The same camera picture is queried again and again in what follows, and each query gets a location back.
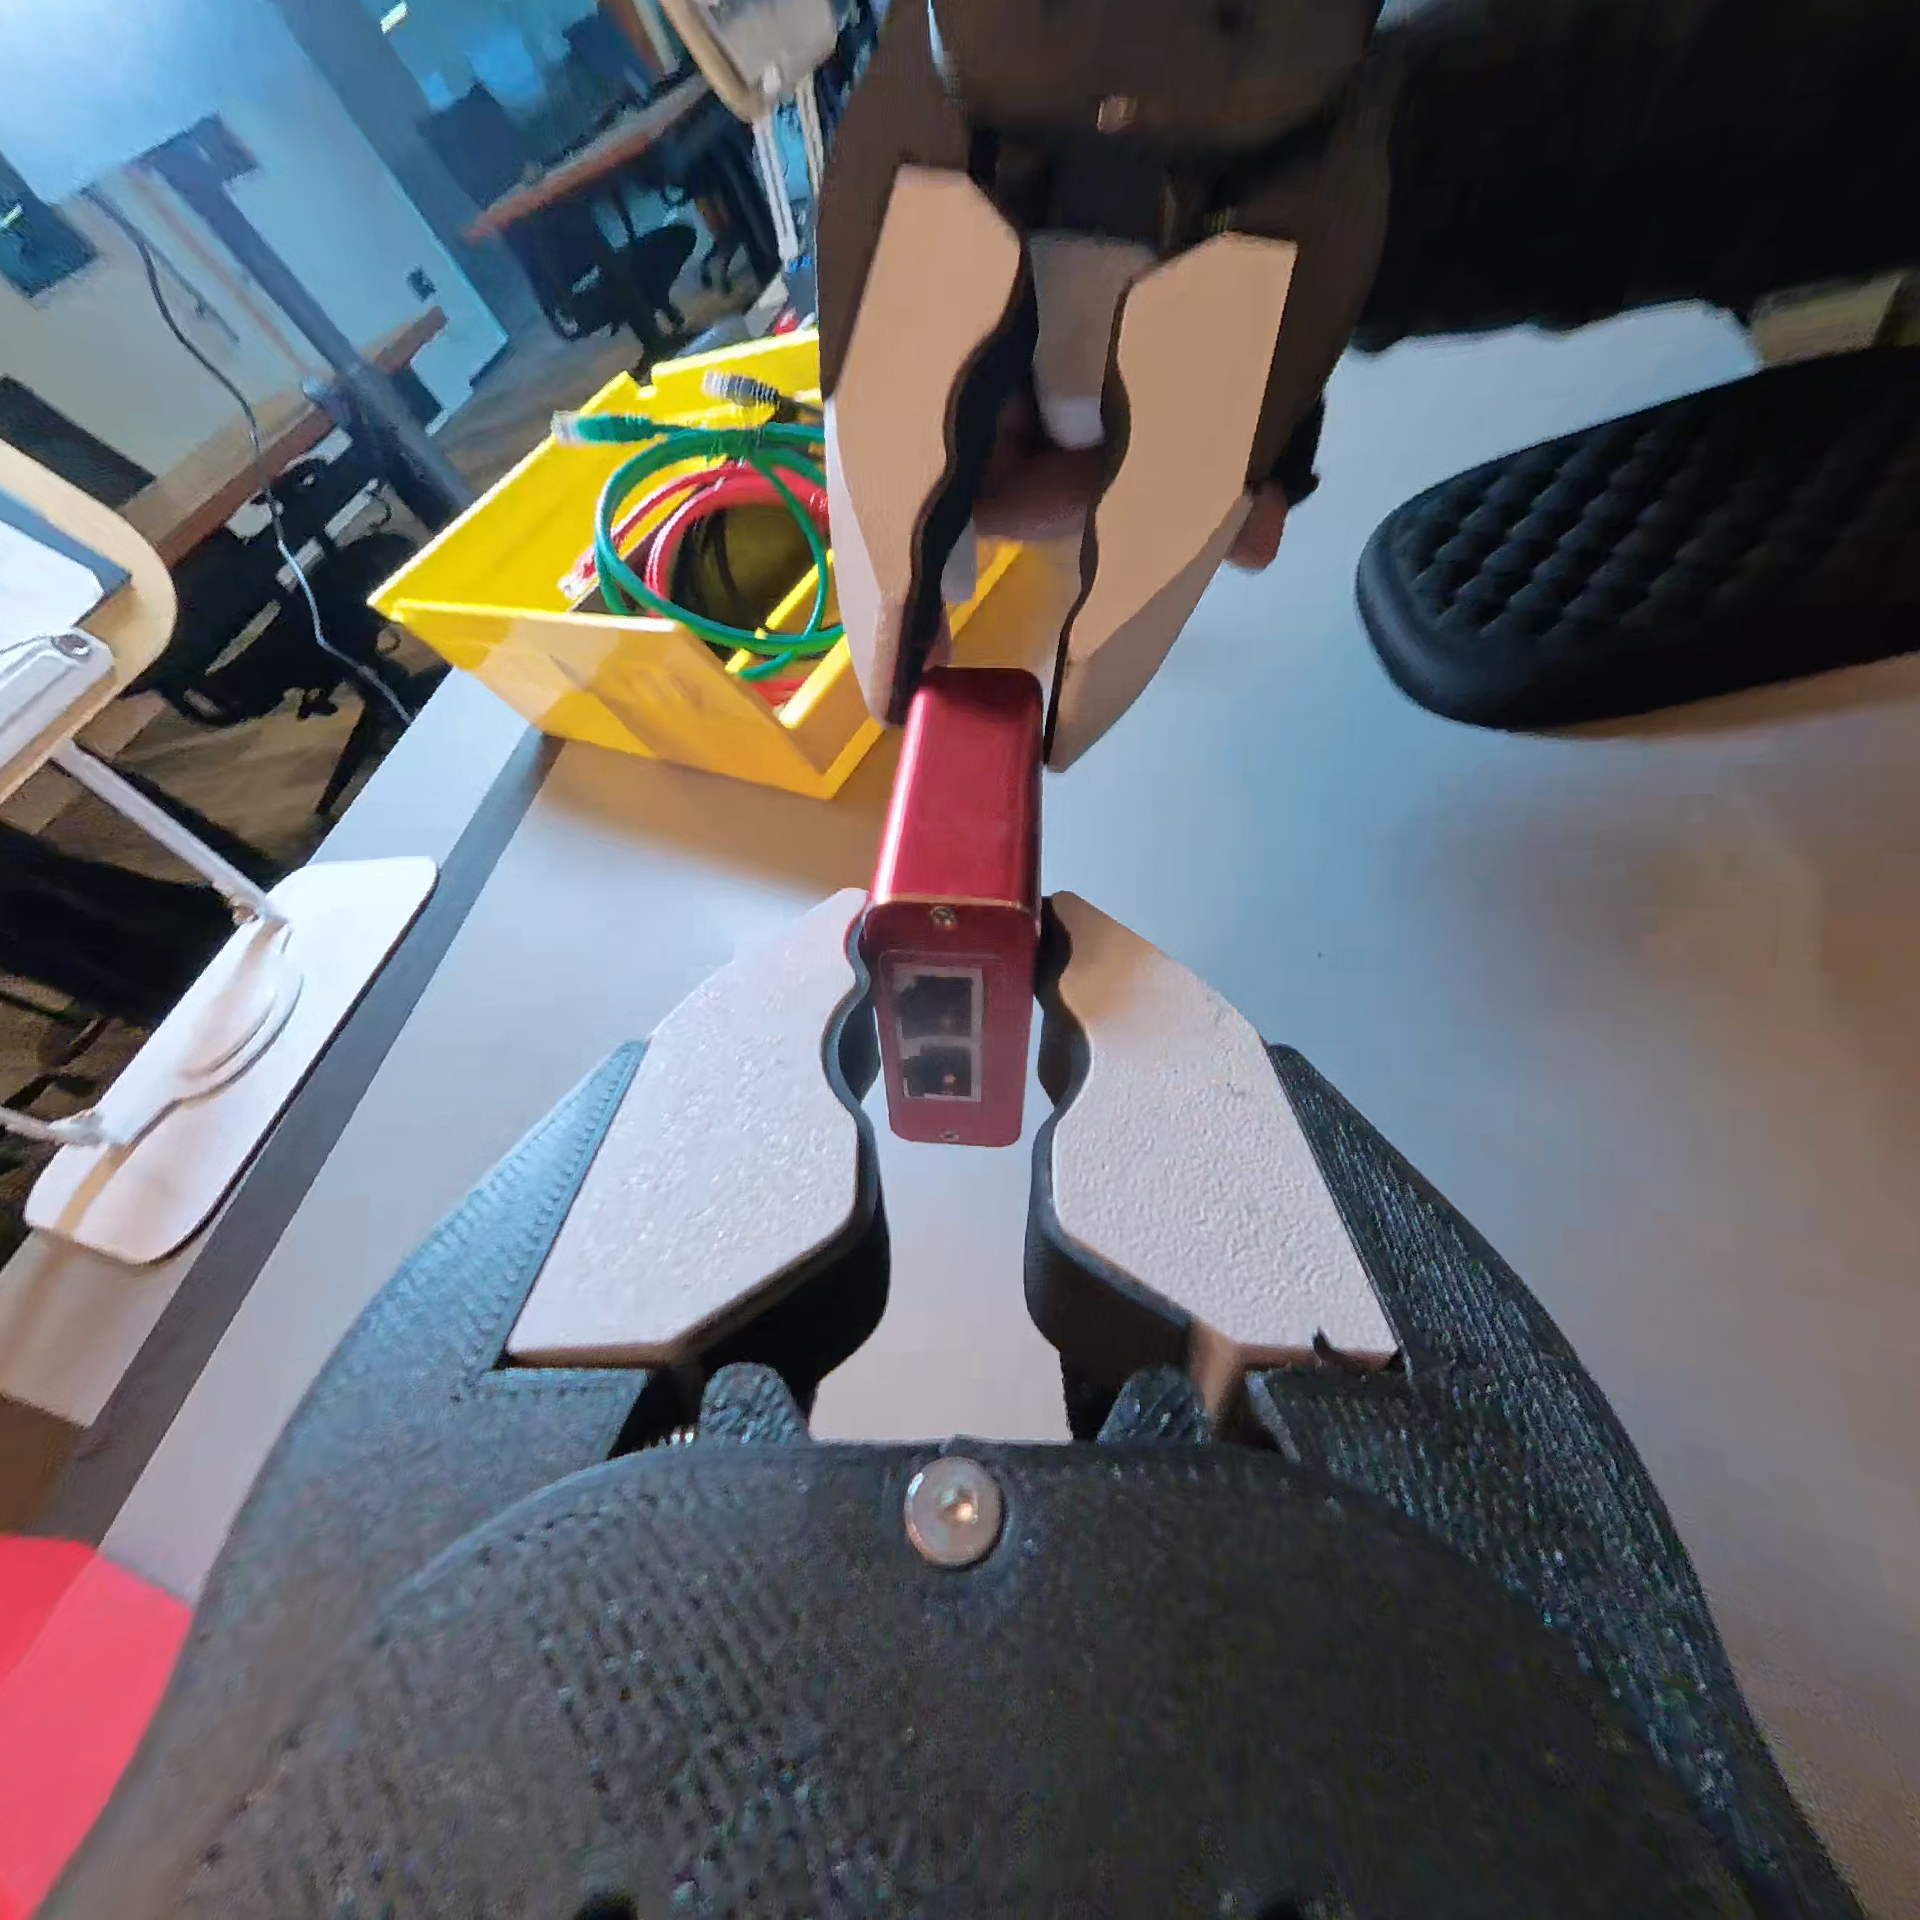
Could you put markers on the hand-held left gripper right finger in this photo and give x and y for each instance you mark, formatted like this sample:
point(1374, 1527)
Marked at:
point(1201, 1184)

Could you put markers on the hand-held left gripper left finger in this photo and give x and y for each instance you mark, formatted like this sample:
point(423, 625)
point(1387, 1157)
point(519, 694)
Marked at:
point(721, 1171)

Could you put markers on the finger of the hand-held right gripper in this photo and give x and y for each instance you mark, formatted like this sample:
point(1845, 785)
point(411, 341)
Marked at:
point(901, 390)
point(1185, 450)

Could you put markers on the red ethernet coupler box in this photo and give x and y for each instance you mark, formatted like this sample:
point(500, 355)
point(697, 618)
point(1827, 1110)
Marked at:
point(960, 809)

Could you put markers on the yellow storage bin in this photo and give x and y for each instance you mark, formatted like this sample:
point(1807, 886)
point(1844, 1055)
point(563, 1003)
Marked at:
point(511, 599)

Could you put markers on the red storage bin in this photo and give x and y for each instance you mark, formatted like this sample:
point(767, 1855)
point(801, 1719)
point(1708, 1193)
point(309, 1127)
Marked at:
point(77, 1695)

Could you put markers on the person's right hand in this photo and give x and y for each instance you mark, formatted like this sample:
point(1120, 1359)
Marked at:
point(1260, 534)

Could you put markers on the black office chair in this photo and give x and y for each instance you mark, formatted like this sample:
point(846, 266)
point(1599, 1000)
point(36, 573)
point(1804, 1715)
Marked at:
point(615, 283)

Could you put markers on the clear sheet clip bar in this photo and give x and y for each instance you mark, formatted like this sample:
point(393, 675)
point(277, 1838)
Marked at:
point(44, 681)

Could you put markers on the printed instruction sheet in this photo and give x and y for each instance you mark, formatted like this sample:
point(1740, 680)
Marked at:
point(37, 578)

